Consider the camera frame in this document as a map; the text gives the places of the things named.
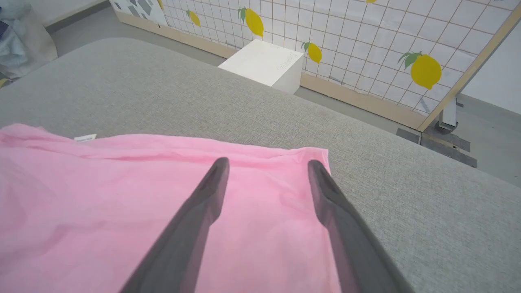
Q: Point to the grey fabric sofa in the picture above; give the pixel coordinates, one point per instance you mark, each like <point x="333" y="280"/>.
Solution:
<point x="427" y="211"/>

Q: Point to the white cube box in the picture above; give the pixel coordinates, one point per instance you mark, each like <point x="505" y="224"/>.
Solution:
<point x="260" y="61"/>

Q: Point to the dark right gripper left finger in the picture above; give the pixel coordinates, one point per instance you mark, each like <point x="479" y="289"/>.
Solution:
<point x="191" y="236"/>

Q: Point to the pink garment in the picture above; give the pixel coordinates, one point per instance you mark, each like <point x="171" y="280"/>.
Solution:
<point x="101" y="211"/>

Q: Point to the white panel grey shapes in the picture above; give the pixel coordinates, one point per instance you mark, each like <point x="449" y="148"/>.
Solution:
<point x="138" y="9"/>

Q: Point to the grey partition foot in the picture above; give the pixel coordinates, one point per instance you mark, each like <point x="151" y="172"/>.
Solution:
<point x="447" y="118"/>

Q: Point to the white garment label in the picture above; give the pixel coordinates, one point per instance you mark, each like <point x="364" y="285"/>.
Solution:
<point x="85" y="138"/>

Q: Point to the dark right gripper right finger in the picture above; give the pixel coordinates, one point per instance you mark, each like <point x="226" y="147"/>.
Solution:
<point x="346" y="240"/>

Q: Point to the lemon print partition screen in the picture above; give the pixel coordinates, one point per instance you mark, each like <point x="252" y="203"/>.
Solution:
<point x="366" y="36"/>

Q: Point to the pile of pale laundry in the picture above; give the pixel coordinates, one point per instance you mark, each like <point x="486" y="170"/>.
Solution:
<point x="22" y="40"/>

